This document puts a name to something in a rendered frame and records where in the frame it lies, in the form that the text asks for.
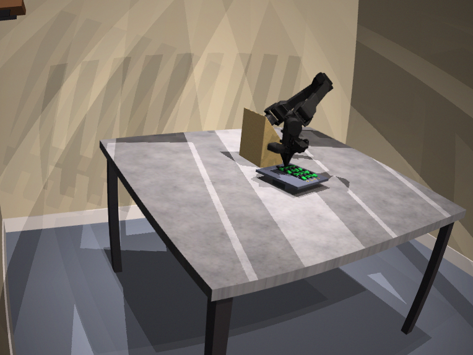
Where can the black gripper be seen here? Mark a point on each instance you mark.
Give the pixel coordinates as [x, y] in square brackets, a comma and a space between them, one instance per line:
[285, 151]

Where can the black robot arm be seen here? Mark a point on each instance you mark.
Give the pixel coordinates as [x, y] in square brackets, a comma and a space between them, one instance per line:
[304, 107]

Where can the grey switch panel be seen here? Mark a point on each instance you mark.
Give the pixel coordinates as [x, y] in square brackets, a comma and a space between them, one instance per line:
[291, 176]

